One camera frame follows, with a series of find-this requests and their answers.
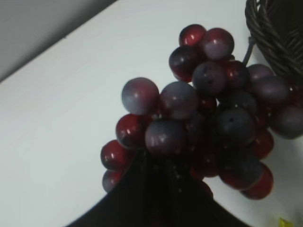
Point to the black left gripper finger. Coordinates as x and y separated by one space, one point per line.
157 192

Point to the purple red grape bunch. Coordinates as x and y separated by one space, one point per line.
217 118

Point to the dark woven wicker basket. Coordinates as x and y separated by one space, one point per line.
277 27

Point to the yellow banana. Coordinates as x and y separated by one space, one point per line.
285 223

